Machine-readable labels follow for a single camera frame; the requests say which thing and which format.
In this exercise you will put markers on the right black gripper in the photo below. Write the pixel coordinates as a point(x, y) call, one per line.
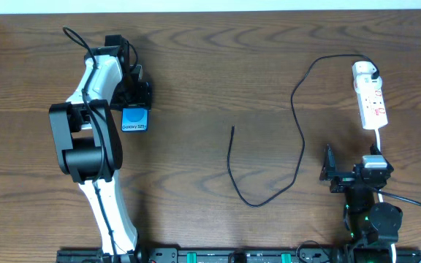
point(347, 175)

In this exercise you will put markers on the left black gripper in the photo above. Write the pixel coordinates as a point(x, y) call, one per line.
point(137, 96)

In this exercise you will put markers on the blue Galaxy smartphone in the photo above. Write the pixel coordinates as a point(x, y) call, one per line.
point(134, 120)

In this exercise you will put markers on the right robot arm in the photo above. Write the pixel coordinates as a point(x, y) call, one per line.
point(373, 225)

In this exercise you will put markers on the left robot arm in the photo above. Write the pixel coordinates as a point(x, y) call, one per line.
point(110, 98)

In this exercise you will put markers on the white power strip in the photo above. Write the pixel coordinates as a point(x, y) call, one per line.
point(371, 105)

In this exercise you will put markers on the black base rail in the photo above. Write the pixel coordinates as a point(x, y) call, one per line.
point(304, 254)

